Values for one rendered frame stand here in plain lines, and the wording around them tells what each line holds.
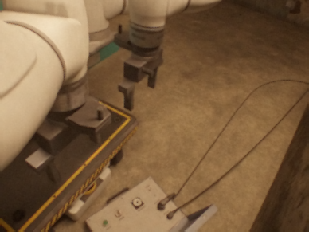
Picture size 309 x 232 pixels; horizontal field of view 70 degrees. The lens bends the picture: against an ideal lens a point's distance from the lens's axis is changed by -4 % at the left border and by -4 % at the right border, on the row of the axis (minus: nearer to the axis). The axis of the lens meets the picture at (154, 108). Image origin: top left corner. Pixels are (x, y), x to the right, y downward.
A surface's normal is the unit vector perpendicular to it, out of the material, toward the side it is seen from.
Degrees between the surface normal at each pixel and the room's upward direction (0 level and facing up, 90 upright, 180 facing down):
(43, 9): 86
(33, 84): 65
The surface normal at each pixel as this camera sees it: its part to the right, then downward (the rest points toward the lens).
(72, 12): 0.85, 0.37
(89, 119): 0.11, -0.73
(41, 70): 0.95, -0.21
